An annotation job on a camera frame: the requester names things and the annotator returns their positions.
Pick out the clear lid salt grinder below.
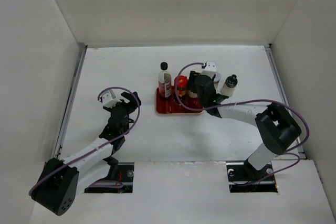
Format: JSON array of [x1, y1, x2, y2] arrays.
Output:
[[188, 90, 198, 99]]

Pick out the white lid spice jar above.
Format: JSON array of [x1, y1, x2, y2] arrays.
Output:
[[213, 72, 222, 89]]

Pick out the red lid chili sauce jar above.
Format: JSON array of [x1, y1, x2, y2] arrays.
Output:
[[174, 75, 188, 99]]

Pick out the black top pepper grinder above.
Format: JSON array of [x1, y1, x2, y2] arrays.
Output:
[[220, 74, 238, 97]]

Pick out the soy sauce bottle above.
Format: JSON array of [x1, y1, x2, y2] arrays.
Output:
[[158, 62, 172, 99]]

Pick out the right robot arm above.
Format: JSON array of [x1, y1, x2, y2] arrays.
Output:
[[187, 71, 302, 180]]

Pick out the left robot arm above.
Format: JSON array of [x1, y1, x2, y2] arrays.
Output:
[[28, 88, 141, 216]]

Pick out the red rectangular tray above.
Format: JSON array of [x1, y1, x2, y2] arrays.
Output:
[[155, 88, 203, 115]]

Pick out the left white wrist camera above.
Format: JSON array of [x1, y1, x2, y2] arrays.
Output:
[[98, 90, 121, 108]]

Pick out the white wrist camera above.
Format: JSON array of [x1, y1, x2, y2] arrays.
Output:
[[201, 61, 217, 79], [98, 90, 121, 108]]

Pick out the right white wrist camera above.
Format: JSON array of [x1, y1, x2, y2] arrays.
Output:
[[201, 61, 217, 79]]

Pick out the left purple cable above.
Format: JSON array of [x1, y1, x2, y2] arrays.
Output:
[[28, 86, 141, 196]]

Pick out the purple cable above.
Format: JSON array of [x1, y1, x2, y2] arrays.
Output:
[[174, 62, 310, 185], [28, 86, 141, 196]]

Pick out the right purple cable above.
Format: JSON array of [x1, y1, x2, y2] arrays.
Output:
[[174, 62, 310, 185]]

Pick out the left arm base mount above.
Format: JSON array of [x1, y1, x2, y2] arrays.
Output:
[[84, 157, 134, 194]]

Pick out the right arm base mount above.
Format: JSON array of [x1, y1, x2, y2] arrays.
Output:
[[226, 162, 278, 193]]

